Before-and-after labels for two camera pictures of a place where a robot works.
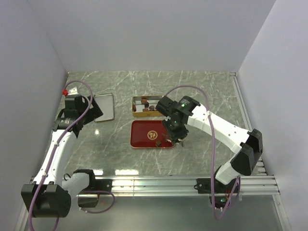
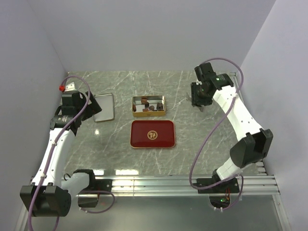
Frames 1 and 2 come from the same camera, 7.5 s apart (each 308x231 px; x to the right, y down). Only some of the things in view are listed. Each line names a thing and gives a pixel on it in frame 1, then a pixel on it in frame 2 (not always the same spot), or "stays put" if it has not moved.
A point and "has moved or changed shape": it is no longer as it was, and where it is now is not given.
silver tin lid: x=106 y=102 stays put
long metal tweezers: x=182 y=142 has moved or changed shape
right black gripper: x=174 y=135 to x=195 y=99
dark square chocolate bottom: x=158 y=143 has moved or changed shape
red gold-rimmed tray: x=145 y=134 stays put
